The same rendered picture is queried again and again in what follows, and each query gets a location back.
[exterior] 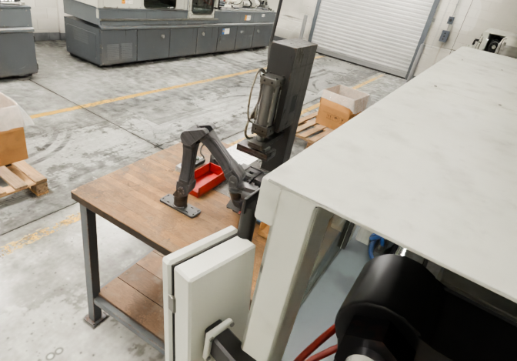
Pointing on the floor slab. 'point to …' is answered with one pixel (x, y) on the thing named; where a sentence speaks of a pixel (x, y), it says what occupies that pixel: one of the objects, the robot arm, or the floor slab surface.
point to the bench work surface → (181, 229)
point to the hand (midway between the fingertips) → (240, 209)
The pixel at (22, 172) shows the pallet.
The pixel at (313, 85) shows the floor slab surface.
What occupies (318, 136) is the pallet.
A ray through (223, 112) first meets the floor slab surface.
